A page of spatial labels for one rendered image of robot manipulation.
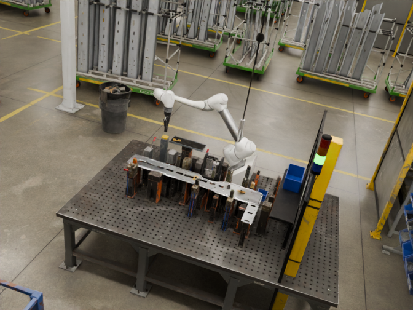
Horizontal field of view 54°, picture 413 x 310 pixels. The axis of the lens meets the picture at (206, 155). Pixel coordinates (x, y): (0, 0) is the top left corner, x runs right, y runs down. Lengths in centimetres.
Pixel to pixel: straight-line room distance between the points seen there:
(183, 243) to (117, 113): 332
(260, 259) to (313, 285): 48
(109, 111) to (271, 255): 375
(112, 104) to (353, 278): 412
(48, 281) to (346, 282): 310
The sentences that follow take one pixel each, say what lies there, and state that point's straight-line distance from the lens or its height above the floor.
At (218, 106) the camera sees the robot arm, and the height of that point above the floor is 149.
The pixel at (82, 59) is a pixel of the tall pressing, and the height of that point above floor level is 55.
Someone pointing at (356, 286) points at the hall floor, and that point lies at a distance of 495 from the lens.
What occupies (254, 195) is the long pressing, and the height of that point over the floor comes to 100.
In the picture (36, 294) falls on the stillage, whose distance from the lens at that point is 302.
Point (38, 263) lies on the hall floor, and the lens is 455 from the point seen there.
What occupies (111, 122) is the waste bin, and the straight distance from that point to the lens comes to 663.
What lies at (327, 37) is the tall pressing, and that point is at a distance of 1043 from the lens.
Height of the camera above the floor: 321
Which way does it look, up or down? 30 degrees down
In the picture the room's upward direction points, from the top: 10 degrees clockwise
